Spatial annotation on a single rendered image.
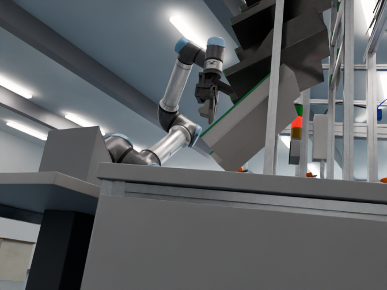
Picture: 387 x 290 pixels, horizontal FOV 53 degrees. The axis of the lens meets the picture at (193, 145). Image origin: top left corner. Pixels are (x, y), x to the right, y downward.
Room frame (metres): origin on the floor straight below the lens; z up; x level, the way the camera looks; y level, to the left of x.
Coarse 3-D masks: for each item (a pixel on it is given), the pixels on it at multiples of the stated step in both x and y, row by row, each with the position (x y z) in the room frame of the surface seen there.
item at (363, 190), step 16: (96, 176) 0.71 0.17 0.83; (112, 176) 0.70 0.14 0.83; (128, 176) 0.69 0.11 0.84; (144, 176) 0.69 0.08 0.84; (160, 176) 0.68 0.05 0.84; (176, 176) 0.67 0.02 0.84; (192, 176) 0.66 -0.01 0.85; (208, 176) 0.66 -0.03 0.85; (224, 176) 0.65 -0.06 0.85; (240, 176) 0.65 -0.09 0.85; (256, 176) 0.64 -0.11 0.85; (272, 176) 0.63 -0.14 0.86; (288, 176) 0.63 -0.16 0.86; (256, 192) 0.65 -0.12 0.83; (272, 192) 0.64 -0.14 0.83; (288, 192) 0.63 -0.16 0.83; (304, 192) 0.62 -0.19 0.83; (320, 192) 0.61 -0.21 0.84; (336, 192) 0.61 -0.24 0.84; (352, 192) 0.60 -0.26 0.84; (368, 192) 0.60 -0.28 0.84; (384, 192) 0.59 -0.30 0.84
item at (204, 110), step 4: (208, 100) 1.36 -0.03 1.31; (204, 104) 1.36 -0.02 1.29; (208, 104) 1.36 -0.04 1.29; (200, 108) 1.36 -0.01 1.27; (204, 108) 1.36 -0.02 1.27; (208, 108) 1.35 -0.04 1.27; (200, 112) 1.36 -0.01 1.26; (204, 112) 1.36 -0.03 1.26; (208, 112) 1.35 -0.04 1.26; (212, 112) 1.35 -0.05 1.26; (208, 116) 1.36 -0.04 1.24; (212, 116) 1.36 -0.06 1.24; (208, 120) 1.36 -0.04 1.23; (212, 120) 1.37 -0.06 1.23
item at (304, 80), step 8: (312, 64) 0.99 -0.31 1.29; (320, 64) 1.00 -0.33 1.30; (296, 72) 1.01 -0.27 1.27; (304, 72) 1.02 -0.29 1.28; (312, 72) 1.03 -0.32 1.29; (320, 72) 1.04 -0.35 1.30; (304, 80) 1.06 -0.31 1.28; (312, 80) 1.07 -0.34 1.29; (320, 80) 1.08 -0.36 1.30; (304, 88) 1.10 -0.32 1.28; (232, 96) 1.08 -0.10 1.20
